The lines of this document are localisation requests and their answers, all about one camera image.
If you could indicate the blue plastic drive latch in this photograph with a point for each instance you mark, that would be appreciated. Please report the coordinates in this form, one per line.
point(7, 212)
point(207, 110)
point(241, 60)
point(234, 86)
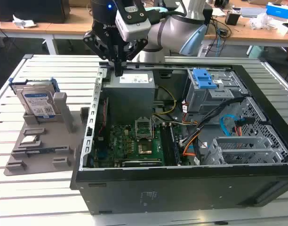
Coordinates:
point(202, 78)

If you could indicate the grey laptop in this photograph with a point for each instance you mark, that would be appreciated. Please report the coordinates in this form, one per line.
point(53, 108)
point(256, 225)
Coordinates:
point(252, 11)

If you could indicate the black RAM slot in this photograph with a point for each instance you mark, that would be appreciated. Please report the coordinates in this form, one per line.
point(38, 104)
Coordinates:
point(166, 146)

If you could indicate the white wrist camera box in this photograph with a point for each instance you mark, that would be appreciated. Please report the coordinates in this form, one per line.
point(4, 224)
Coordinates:
point(134, 27)

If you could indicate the grey metal disk bay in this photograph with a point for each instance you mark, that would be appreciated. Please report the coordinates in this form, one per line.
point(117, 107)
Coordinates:
point(240, 142)

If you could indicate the white open box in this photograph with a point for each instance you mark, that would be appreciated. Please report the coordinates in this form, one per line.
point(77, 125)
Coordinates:
point(286, 27)

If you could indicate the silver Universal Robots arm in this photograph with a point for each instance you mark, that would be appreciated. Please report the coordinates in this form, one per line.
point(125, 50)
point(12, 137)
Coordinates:
point(172, 30)

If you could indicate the grey optical drive cage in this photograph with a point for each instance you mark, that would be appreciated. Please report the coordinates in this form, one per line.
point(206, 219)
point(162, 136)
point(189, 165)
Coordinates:
point(205, 99)

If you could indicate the black graphics card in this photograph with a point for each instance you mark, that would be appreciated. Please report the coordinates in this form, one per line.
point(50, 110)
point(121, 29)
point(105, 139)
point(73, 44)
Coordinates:
point(139, 163)

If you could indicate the silver CPU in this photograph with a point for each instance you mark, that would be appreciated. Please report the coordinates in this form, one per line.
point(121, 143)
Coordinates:
point(29, 139)

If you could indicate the black speaker box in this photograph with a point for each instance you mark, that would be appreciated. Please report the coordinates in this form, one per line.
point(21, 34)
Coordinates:
point(208, 14)

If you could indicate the grey power supply unit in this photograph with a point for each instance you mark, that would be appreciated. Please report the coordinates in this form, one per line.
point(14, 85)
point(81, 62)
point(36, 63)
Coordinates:
point(127, 101)

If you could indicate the grey plastic parts rack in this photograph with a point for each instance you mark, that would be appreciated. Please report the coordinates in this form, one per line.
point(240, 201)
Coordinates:
point(50, 143)

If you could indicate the blue cardboard box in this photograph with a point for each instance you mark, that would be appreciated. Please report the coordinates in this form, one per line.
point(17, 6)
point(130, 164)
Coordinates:
point(280, 9)

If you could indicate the pale green bin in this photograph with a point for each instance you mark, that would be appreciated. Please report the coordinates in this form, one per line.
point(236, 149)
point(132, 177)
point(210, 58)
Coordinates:
point(255, 51)

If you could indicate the crumpled white paper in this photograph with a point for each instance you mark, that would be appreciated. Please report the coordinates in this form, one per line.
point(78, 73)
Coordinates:
point(22, 22)

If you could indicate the black power adapter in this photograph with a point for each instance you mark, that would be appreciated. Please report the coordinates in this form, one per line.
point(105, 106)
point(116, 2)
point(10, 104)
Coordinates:
point(224, 31)

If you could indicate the white power strip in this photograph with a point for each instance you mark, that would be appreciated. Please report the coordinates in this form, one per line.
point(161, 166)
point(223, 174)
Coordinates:
point(202, 50)

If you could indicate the wooden desk white frame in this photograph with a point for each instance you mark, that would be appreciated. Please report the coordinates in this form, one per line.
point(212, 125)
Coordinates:
point(7, 28)
point(71, 26)

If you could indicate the black open PC case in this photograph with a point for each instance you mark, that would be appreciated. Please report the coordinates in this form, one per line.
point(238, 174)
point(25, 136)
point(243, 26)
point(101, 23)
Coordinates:
point(181, 190)

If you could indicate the black pen holder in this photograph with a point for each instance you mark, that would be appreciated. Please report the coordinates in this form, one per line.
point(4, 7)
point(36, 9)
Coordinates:
point(232, 18)

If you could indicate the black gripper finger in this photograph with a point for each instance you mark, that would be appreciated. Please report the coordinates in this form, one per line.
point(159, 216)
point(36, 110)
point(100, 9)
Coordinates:
point(140, 47)
point(99, 44)

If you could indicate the brown cardboard box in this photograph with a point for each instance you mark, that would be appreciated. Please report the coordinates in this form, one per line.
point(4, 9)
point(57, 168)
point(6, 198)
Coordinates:
point(78, 2)

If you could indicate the hard disk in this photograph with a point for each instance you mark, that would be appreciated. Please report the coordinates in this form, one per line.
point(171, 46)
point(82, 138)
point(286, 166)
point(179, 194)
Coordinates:
point(38, 101)

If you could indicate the CPU socket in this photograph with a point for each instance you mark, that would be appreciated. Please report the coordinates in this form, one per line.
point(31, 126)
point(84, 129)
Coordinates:
point(145, 148)

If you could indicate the green Dell motherboard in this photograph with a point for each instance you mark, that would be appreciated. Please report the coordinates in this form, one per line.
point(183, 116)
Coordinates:
point(125, 141)

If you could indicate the large black box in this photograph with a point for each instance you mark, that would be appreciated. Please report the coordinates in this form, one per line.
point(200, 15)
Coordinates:
point(28, 10)

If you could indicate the crumpled clear plastic bag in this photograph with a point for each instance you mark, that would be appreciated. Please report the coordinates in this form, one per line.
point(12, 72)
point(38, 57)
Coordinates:
point(261, 21)

